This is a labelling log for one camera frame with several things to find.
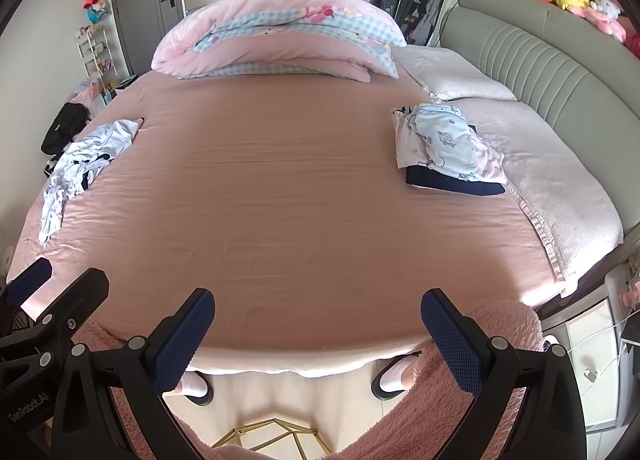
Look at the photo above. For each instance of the pink bed sheet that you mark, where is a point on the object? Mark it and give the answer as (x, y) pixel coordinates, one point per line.
(275, 215)

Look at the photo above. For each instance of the pink white plush toy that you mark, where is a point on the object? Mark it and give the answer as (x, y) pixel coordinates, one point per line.
(607, 14)

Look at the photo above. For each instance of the stack of folded clothes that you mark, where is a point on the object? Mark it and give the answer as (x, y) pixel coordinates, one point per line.
(407, 144)

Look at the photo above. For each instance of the white waffle pillow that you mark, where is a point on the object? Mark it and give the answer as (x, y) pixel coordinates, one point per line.
(550, 179)
(450, 72)

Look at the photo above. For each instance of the grey padded headboard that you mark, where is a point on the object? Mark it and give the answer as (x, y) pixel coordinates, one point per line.
(540, 49)

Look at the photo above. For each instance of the red plush toy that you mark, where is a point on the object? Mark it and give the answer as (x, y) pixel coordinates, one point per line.
(634, 43)

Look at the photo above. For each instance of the crumpled white navy-lined garment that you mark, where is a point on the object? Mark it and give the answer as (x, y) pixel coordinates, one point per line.
(80, 172)

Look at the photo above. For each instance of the person's right foot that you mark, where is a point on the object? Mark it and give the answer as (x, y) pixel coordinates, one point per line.
(395, 377)

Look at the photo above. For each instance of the pink folded quilt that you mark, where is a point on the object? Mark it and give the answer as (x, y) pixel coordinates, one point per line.
(280, 34)

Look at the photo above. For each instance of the person's left foot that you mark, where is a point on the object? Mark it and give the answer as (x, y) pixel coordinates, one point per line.
(195, 385)

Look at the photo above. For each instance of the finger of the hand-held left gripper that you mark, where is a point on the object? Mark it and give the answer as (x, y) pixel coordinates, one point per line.
(80, 295)
(27, 282)

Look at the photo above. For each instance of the red blue wall plush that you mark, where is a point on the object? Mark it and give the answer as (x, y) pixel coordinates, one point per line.
(92, 7)

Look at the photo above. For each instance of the person's foot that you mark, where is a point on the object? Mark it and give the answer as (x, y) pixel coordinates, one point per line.
(195, 385)
(395, 377)

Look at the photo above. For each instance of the white nightstand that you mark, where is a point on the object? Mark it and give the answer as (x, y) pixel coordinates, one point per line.
(585, 340)

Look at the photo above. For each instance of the black bag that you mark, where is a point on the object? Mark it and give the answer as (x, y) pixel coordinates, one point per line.
(65, 127)

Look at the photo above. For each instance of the white shirt navy trim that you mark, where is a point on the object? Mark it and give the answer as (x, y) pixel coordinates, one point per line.
(115, 134)

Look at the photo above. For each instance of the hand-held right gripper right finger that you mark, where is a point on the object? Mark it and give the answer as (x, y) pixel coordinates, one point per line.
(450, 340)

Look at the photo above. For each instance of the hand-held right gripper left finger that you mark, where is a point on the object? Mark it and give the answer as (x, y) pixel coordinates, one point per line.
(182, 340)

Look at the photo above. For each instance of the light blue printed folded garment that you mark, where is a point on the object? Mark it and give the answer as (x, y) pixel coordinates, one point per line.
(445, 139)

